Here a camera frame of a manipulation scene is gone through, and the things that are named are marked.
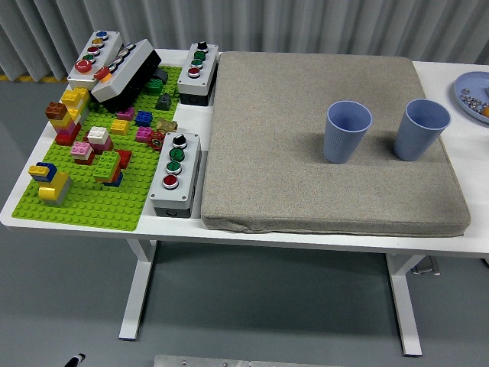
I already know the blue ribbed cup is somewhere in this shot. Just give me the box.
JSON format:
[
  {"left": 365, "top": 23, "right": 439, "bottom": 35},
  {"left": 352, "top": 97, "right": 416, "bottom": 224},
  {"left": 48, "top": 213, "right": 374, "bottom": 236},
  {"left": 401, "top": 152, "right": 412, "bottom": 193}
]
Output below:
[
  {"left": 322, "top": 99, "right": 374, "bottom": 165},
  {"left": 393, "top": 99, "right": 452, "bottom": 162}
]

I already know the grey metal plate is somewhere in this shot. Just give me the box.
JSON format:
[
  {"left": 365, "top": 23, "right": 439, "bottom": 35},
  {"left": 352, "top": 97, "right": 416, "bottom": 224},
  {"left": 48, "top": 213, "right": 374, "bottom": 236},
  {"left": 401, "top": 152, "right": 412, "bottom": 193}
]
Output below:
[{"left": 153, "top": 354, "right": 345, "bottom": 367}]

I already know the green brick baseplate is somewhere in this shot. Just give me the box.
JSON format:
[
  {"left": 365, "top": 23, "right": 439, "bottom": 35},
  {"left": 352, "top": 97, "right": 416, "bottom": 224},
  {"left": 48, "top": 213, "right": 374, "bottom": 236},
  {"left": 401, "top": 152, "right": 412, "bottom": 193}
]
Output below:
[{"left": 11, "top": 65, "right": 184, "bottom": 232}]

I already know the white table leg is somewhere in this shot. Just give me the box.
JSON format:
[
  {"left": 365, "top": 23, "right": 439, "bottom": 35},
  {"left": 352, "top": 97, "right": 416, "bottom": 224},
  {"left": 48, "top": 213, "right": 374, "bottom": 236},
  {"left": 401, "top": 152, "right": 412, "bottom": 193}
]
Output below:
[
  {"left": 384, "top": 252, "right": 426, "bottom": 357},
  {"left": 118, "top": 239, "right": 157, "bottom": 341}
]

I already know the pink white red brick stack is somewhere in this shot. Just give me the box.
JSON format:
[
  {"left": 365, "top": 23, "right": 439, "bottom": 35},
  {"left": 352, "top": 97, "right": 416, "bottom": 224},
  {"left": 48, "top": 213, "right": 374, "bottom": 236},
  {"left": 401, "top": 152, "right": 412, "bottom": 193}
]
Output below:
[{"left": 70, "top": 141, "right": 96, "bottom": 166}]

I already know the yellow floor tape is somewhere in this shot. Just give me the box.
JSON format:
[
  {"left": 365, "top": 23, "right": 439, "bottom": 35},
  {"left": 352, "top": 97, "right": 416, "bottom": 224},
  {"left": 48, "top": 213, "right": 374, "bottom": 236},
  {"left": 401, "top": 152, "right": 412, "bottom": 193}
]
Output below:
[{"left": 0, "top": 74, "right": 70, "bottom": 83}]

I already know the grey metal bracket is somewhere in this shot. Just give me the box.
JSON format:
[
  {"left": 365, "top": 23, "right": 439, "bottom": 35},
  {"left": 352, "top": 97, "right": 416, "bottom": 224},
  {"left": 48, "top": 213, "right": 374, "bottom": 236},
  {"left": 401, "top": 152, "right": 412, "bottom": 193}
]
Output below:
[{"left": 410, "top": 255, "right": 441, "bottom": 276}]

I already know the grey-brown cushion mat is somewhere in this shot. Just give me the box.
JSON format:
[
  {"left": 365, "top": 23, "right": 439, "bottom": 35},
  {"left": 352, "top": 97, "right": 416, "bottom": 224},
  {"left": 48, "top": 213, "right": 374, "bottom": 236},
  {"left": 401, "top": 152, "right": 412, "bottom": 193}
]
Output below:
[{"left": 200, "top": 50, "right": 471, "bottom": 238}]

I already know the grey pleated curtain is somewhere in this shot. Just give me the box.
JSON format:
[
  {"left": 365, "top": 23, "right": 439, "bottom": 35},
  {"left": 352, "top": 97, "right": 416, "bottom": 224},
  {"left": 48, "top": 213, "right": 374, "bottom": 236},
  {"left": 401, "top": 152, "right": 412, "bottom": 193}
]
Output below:
[{"left": 0, "top": 0, "right": 489, "bottom": 82}]

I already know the yellow white brick tower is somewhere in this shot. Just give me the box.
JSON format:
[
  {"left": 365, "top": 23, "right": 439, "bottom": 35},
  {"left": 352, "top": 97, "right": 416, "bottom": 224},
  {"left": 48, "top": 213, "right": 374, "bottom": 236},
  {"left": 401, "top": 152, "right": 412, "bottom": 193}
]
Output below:
[{"left": 60, "top": 86, "right": 91, "bottom": 125}]

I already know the brass valve fitting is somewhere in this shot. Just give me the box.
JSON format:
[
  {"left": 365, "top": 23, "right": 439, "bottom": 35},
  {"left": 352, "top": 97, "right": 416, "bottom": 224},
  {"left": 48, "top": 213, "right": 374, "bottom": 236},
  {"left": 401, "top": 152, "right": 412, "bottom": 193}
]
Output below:
[{"left": 156, "top": 118, "right": 179, "bottom": 135}]

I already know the red valve handwheel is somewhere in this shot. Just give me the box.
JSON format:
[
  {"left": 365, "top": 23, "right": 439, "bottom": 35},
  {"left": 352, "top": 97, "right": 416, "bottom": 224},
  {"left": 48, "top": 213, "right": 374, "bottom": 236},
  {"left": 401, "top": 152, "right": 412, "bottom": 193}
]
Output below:
[{"left": 147, "top": 132, "right": 167, "bottom": 151}]

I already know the four-button switch box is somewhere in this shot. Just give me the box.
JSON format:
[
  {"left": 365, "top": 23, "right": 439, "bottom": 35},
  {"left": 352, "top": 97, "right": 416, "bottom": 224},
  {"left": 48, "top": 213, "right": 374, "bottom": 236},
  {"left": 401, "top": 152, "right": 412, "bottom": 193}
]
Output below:
[
  {"left": 176, "top": 41, "right": 220, "bottom": 107},
  {"left": 149, "top": 132, "right": 202, "bottom": 219}
]

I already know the brown yellow pink brick tower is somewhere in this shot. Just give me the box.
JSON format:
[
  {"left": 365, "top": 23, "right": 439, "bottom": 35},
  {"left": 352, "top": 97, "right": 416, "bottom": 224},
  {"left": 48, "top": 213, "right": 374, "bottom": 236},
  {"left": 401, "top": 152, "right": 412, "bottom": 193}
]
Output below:
[{"left": 44, "top": 101, "right": 83, "bottom": 147}]

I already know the white five-button control box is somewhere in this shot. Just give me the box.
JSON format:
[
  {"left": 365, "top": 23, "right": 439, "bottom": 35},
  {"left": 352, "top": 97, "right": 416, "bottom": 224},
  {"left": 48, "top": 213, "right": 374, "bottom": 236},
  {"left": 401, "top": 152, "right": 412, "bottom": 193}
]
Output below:
[{"left": 66, "top": 30, "right": 124, "bottom": 92}]

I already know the blue plate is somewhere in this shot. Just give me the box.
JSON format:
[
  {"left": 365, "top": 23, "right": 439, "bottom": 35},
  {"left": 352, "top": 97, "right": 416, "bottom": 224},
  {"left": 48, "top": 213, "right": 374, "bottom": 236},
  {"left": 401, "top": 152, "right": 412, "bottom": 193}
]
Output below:
[{"left": 453, "top": 70, "right": 489, "bottom": 124}]

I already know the white button box black base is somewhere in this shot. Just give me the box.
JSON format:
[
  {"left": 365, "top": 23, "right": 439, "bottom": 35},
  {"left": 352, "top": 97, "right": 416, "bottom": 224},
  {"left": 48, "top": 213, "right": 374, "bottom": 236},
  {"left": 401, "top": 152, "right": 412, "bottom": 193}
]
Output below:
[{"left": 90, "top": 38, "right": 163, "bottom": 113}]

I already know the blue yellow grey brick stack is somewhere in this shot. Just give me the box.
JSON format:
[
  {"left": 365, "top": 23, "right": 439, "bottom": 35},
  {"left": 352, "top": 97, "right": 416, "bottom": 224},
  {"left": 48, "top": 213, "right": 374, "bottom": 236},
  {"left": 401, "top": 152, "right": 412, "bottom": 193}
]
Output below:
[{"left": 28, "top": 161, "right": 73, "bottom": 208}]

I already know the green orange blue brick stack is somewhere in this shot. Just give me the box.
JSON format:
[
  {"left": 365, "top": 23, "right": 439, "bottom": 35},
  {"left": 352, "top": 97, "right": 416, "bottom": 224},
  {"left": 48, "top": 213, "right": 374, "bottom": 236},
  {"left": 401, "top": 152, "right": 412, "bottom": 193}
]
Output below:
[{"left": 92, "top": 150, "right": 124, "bottom": 188}]

